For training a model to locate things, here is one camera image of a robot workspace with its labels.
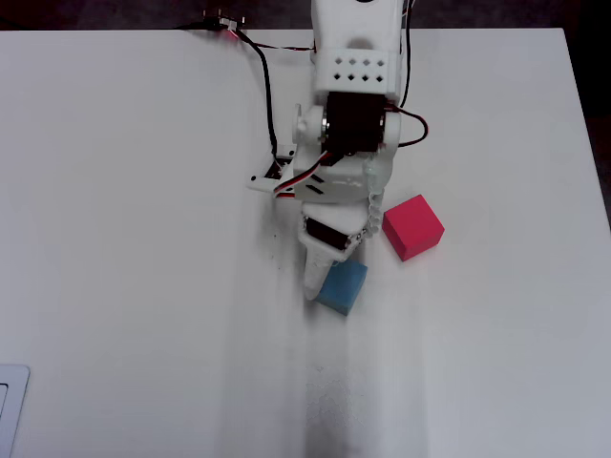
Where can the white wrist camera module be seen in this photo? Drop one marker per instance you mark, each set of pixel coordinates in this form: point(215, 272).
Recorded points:
point(260, 181)

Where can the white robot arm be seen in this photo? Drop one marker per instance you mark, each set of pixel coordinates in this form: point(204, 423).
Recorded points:
point(353, 28)

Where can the blue foam cube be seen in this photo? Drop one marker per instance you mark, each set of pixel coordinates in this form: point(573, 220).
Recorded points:
point(343, 286)

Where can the small controller board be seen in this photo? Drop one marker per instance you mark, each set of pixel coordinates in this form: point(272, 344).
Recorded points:
point(224, 21)

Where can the silver laptop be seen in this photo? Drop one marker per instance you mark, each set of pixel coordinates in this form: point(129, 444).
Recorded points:
point(19, 381)

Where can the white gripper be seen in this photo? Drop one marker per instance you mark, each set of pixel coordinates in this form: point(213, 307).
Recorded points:
point(326, 235)

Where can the red foam cube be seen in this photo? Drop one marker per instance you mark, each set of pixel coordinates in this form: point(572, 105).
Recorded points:
point(413, 224)

